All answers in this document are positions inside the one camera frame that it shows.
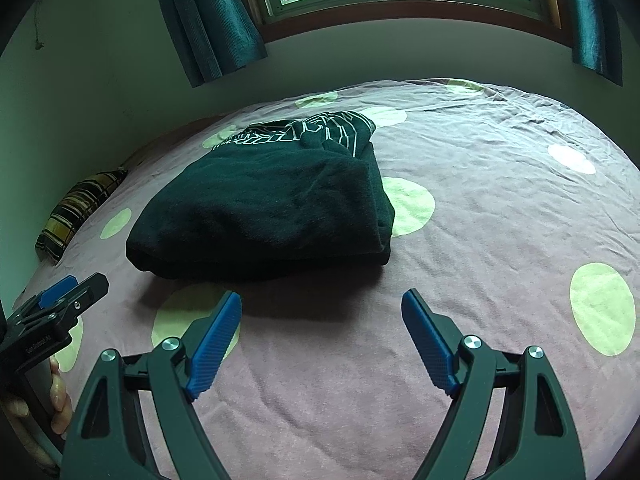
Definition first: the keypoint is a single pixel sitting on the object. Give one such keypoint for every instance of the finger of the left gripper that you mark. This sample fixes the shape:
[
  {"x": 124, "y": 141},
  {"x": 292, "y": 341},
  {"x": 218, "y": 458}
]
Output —
[
  {"x": 49, "y": 297},
  {"x": 83, "y": 296}
]

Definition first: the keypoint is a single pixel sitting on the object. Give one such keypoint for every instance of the teal curtain left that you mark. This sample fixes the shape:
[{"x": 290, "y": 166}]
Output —
[{"x": 213, "y": 38}]

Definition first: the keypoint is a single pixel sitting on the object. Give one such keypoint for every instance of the person's left hand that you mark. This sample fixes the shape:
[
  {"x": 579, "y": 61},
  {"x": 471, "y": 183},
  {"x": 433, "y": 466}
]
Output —
[{"x": 16, "y": 410}]

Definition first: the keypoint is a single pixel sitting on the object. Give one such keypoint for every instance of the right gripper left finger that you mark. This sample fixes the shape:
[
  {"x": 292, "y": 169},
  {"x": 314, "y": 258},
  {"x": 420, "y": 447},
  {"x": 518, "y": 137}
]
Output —
[{"x": 108, "y": 438}]

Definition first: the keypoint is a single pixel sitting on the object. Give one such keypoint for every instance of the teal curtain right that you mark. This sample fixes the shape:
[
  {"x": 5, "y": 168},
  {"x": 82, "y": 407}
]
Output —
[{"x": 596, "y": 38}]

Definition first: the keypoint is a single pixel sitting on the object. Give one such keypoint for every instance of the pink dotted bed sheet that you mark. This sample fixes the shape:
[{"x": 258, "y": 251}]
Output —
[{"x": 515, "y": 216}]

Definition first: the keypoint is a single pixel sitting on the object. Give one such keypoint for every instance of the teal curtain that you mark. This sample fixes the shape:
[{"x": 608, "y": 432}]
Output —
[
  {"x": 596, "y": 38},
  {"x": 213, "y": 38}
]

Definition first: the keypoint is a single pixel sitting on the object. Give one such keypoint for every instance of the yellow black striped pillow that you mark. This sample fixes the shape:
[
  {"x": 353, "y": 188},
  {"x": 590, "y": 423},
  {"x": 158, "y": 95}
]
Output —
[{"x": 77, "y": 205}]

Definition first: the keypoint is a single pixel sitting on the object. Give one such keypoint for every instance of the black printed sweatshirt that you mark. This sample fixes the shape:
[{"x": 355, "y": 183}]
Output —
[{"x": 297, "y": 195}]

